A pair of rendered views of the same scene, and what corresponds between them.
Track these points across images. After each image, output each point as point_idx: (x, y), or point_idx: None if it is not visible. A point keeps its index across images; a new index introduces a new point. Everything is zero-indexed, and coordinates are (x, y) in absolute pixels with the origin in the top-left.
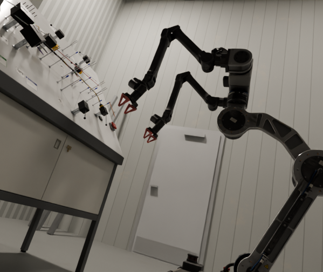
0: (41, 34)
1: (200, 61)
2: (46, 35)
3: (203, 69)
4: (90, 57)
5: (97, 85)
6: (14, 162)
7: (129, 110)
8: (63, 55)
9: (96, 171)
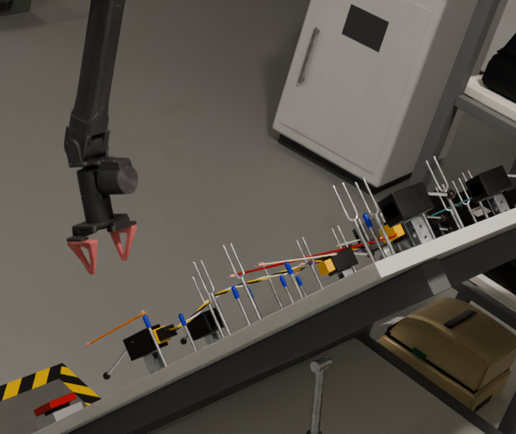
0: (372, 219)
1: (2, 9)
2: (381, 216)
3: None
4: (365, 183)
5: (245, 284)
6: None
7: (84, 256)
8: (373, 242)
9: None
